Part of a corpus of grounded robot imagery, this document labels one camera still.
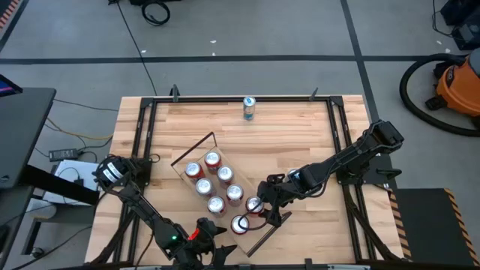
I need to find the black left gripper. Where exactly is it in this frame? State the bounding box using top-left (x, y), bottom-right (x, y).
top-left (175, 216), bottom-right (239, 270)

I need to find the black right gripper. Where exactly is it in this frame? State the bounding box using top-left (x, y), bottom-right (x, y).
top-left (256, 172), bottom-right (302, 229)

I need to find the red Coca-Cola Star Wars can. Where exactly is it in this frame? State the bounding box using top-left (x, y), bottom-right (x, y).
top-left (245, 195), bottom-right (266, 218)

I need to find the wooden shelf with black legs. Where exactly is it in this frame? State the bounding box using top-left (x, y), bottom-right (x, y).
top-left (170, 130), bottom-right (293, 258)

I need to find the red cherry Coca-Cola Zero can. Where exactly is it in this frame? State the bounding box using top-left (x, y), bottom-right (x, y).
top-left (230, 214), bottom-right (251, 236)

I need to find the red Coca-Cola Original Taste can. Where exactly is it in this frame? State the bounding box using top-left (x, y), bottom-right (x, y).
top-left (207, 195), bottom-right (227, 218)

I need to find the red Coca-Cola Zero Sugar can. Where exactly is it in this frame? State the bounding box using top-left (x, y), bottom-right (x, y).
top-left (226, 183), bottom-right (245, 207)

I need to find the white paper sheet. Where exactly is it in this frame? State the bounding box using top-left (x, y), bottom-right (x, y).
top-left (41, 159), bottom-right (101, 206)

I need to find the black mat with hazard stripes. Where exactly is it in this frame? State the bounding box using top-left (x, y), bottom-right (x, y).
top-left (388, 187), bottom-right (480, 268)

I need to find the black desk foot beam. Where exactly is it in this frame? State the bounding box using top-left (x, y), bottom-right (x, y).
top-left (20, 163), bottom-right (101, 206)

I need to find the black power adapter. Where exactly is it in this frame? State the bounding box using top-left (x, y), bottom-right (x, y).
top-left (48, 148), bottom-right (80, 162)

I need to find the black desk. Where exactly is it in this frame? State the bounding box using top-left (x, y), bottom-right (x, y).
top-left (0, 87), bottom-right (57, 191)

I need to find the dark monitor screen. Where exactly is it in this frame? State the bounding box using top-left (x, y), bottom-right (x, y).
top-left (0, 73), bottom-right (23, 98)

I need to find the black equipment case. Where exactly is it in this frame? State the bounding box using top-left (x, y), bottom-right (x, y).
top-left (439, 0), bottom-right (480, 52)

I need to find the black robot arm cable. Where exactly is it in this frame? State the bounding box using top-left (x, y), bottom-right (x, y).
top-left (133, 224), bottom-right (218, 270)

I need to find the yellow floor cable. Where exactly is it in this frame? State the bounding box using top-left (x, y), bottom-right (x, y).
top-left (44, 116), bottom-right (114, 142)

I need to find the orange shop vacuum with hose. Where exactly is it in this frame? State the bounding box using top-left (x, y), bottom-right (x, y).
top-left (398, 52), bottom-right (480, 138)

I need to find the coiled black cable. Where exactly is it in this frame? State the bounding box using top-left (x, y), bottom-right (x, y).
top-left (140, 0), bottom-right (172, 27)

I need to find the long black floor cable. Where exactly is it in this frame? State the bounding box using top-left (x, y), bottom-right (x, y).
top-left (115, 0), bottom-right (158, 97)

